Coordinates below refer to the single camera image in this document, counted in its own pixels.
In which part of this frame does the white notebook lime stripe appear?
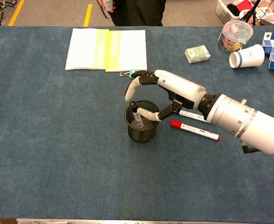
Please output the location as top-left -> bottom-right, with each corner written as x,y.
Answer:
65,28 -> 111,71

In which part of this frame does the white paper cup blue stripe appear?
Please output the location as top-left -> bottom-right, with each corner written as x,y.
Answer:
229,44 -> 266,69

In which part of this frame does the white notebook yellow spine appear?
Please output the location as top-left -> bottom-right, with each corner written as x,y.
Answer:
105,29 -> 148,72

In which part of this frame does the small green printed box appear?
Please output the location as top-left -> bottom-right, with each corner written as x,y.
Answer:
185,45 -> 211,64

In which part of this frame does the blue felt table mat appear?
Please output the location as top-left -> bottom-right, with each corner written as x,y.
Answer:
0,25 -> 274,221

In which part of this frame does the black mesh pen holder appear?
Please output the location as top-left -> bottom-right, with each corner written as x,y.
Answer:
124,99 -> 161,143

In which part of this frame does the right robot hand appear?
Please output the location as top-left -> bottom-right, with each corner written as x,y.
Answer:
124,69 -> 209,122

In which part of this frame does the white printed carton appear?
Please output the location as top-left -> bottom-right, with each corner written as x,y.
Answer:
255,6 -> 274,21

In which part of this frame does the black-capped whiteboard marker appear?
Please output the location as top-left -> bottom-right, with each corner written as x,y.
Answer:
130,100 -> 144,128

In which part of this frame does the black tripod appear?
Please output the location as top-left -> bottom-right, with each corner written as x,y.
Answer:
239,0 -> 262,26

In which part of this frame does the blue-capped whiteboard marker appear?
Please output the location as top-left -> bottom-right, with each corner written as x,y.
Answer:
173,109 -> 211,123

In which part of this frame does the small white cup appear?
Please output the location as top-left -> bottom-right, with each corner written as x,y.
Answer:
102,0 -> 114,11

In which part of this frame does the red-capped whiteboard marker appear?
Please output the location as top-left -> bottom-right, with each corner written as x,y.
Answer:
170,119 -> 221,141

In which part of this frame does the black item in basket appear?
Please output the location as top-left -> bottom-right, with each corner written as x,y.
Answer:
227,3 -> 240,16

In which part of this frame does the white plastic basket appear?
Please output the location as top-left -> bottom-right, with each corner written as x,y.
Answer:
215,0 -> 256,24

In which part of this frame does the teal binder clip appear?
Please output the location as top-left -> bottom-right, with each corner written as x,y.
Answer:
119,69 -> 137,79

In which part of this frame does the clear jar of binder clips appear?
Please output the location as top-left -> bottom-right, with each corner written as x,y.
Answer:
217,20 -> 254,54

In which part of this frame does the red item in basket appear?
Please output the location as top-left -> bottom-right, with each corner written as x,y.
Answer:
238,0 -> 254,10

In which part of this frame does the person in black clothes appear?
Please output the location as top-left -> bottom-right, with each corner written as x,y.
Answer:
96,0 -> 167,27

